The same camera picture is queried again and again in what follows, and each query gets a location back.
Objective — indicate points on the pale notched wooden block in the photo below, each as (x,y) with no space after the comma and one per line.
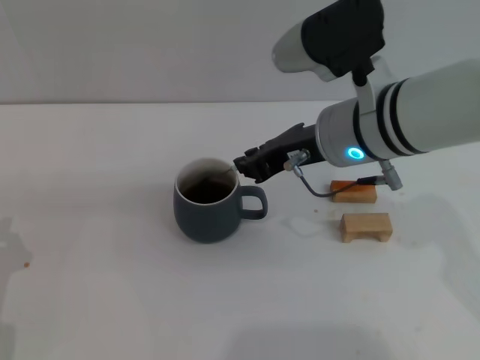
(360,225)

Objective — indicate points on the dark grey ceramic cup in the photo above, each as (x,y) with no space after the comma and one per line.
(206,221)

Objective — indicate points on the dark coffee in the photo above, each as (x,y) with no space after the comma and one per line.
(204,192)

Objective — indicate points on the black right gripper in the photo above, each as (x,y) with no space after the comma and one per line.
(285,140)

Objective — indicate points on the orange stained wooden block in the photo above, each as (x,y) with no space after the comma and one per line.
(360,195)

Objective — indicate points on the white and black camera housing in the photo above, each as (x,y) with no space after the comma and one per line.
(337,33)

